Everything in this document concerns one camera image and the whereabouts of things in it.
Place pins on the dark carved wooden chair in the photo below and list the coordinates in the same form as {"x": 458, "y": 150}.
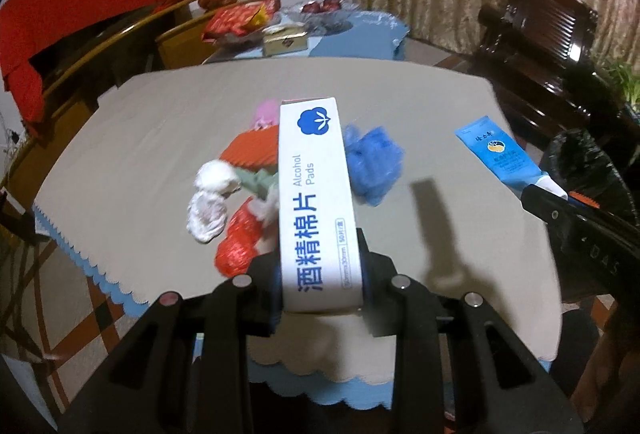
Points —
{"x": 540, "y": 49}

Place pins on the round crumpled white tissue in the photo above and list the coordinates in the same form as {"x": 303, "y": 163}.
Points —
{"x": 215, "y": 176}

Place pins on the black trash bag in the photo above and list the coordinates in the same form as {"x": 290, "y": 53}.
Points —
{"x": 585, "y": 164}

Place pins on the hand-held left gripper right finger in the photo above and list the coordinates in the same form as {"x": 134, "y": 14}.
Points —
{"x": 367, "y": 281}

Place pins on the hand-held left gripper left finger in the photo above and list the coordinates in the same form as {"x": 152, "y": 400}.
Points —
{"x": 272, "y": 281}

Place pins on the blue scalloped table underlay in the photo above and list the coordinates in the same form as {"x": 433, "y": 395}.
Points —
{"x": 320, "y": 389}

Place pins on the gold tissue box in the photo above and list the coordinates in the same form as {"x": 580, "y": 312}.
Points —
{"x": 285, "y": 41}

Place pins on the glass fruit bowl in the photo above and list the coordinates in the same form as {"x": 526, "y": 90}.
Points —
{"x": 345, "y": 19}

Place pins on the light wooden chair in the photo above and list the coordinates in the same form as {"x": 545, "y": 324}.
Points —
{"x": 185, "y": 41}

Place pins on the curved wooden chair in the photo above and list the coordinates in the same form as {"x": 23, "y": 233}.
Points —
{"x": 75, "y": 79}

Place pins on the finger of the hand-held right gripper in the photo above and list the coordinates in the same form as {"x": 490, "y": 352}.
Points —
{"x": 545, "y": 209}

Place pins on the green plant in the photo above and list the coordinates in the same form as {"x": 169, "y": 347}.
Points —
{"x": 625, "y": 81}

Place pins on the green paper scrap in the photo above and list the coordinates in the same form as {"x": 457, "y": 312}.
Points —
{"x": 257, "y": 181}

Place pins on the blue cream tube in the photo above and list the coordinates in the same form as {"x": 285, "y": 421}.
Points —
{"x": 495, "y": 151}

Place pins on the red and yellow snack packet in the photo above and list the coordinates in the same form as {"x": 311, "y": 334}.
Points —
{"x": 237, "y": 20}

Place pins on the red apple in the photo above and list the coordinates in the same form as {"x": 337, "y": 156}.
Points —
{"x": 312, "y": 6}
{"x": 331, "y": 5}

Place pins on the long crumpled white tissue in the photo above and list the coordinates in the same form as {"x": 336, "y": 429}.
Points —
{"x": 205, "y": 216}

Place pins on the pink face mask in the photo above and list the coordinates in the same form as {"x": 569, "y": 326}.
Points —
{"x": 265, "y": 116}

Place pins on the beige tablecloth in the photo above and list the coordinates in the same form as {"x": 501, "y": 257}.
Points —
{"x": 150, "y": 154}

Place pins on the orange foam fruit net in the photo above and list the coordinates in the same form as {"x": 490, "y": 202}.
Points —
{"x": 255, "y": 146}

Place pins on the blue plastic shoe cover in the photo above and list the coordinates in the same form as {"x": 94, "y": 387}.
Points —
{"x": 372, "y": 159}

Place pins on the blue tablecloth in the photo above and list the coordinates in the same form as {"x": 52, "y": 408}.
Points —
{"x": 360, "y": 39}

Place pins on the white alcohol pad box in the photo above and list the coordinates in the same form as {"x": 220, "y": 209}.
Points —
{"x": 312, "y": 194}

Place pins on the red plastic bag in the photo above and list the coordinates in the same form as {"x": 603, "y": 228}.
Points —
{"x": 240, "y": 239}

